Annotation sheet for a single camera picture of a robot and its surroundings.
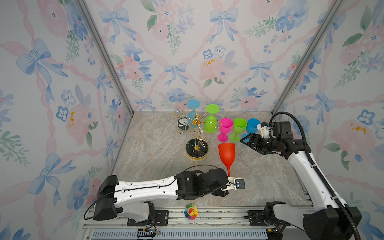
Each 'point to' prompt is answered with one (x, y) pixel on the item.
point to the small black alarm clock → (183, 122)
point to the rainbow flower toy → (191, 211)
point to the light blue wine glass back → (193, 117)
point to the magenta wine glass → (226, 126)
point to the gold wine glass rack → (196, 148)
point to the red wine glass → (227, 152)
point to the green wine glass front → (239, 127)
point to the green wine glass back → (210, 121)
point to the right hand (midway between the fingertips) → (245, 142)
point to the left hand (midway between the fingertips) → (229, 175)
